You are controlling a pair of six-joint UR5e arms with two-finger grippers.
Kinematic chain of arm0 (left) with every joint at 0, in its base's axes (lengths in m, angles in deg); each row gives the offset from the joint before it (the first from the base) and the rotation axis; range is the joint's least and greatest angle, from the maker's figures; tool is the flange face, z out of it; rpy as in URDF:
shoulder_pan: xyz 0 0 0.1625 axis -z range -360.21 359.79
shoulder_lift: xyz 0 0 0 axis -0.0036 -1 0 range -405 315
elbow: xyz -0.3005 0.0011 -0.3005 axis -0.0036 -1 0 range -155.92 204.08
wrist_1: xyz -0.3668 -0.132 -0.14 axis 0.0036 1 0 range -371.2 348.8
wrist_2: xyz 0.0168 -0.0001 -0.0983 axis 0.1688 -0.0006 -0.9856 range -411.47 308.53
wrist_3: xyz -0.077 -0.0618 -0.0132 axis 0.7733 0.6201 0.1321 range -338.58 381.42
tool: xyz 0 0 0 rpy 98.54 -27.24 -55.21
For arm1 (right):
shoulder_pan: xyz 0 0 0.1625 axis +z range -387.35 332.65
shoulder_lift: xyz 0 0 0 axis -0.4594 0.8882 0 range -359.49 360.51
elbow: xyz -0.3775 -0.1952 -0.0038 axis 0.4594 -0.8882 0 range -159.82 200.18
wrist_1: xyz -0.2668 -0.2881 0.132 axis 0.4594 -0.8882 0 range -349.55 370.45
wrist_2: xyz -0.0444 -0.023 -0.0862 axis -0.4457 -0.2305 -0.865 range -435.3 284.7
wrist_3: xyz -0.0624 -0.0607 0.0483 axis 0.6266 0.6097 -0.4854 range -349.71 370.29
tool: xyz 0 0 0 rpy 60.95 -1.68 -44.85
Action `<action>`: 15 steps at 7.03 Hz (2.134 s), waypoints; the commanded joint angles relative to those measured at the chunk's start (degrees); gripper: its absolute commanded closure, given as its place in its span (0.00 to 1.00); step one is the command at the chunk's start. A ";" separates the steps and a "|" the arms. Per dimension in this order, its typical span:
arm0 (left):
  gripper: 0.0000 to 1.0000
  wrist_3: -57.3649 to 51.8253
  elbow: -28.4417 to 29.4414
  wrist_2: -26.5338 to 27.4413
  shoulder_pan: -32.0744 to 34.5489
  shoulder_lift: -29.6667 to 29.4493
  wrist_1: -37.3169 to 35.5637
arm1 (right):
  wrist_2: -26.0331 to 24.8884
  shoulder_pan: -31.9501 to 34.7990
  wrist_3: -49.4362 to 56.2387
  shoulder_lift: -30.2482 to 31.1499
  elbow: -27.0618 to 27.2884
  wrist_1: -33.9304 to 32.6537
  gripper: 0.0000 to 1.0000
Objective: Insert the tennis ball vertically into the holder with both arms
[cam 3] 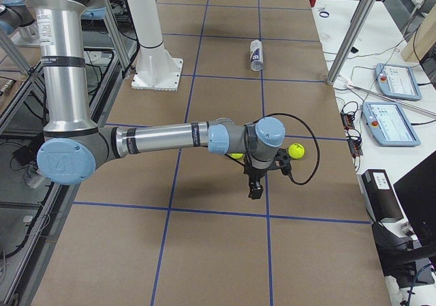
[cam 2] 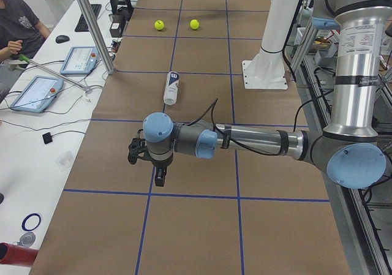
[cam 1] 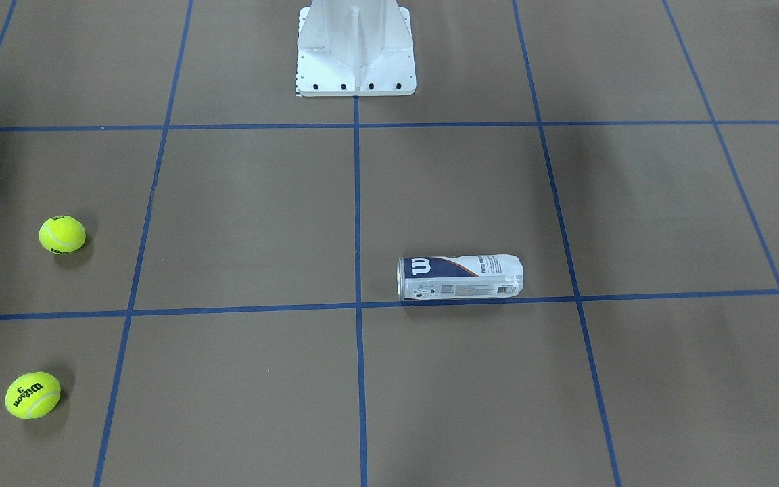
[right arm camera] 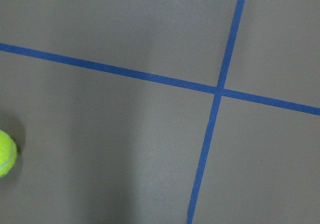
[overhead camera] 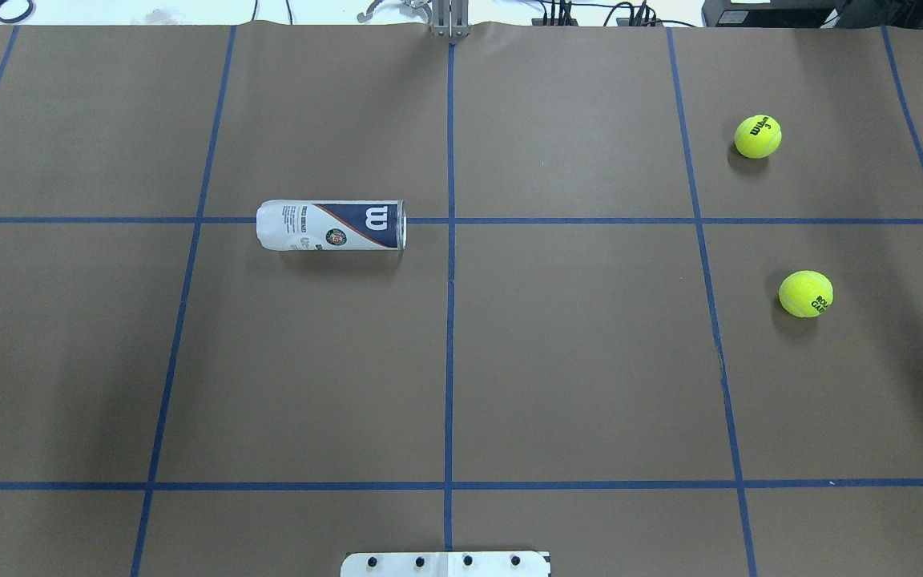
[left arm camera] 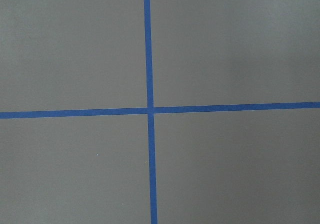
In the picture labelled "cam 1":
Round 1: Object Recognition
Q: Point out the clear Wilson tennis ball can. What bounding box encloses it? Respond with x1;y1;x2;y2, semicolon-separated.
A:
396;254;523;301

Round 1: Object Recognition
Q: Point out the tennis ball with Wilson 3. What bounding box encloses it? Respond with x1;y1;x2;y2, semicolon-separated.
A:
4;372;62;420

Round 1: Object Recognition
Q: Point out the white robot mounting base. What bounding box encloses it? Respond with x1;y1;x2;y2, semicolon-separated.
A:
295;1;417;97

